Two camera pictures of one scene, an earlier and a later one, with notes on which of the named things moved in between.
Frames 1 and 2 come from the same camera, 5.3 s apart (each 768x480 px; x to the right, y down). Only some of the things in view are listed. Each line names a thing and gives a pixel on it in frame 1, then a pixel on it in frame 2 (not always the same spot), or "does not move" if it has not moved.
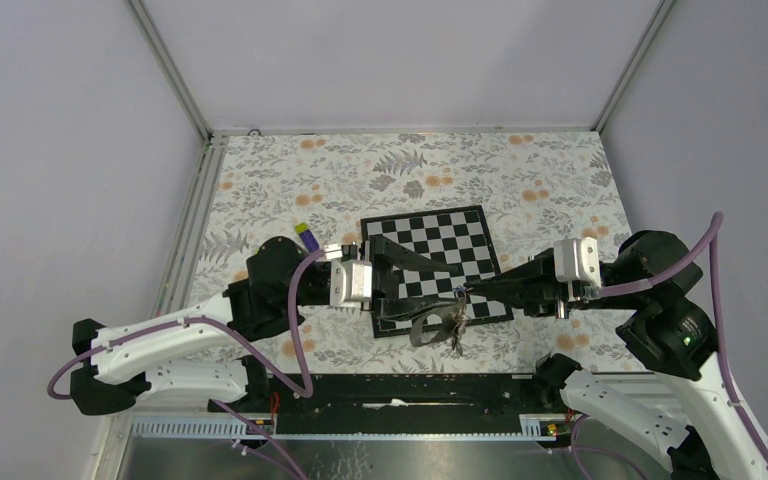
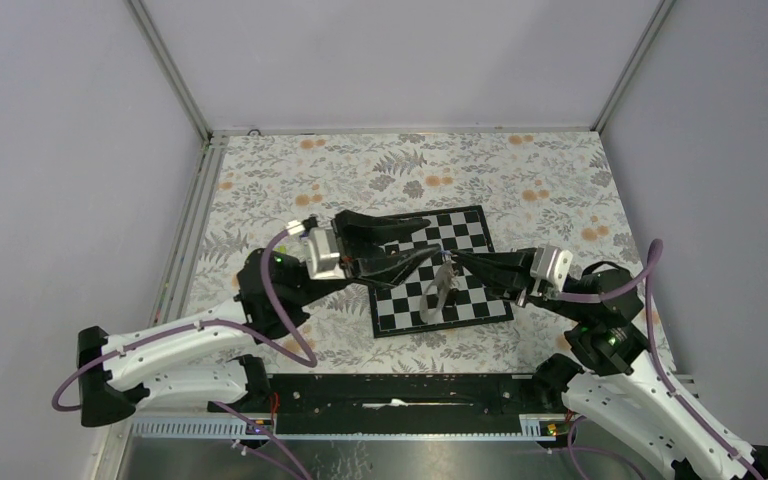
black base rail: (398, 406) does not move
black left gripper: (386, 281) to (362, 259)
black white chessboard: (458, 237) does not move
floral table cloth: (536, 188) does not move
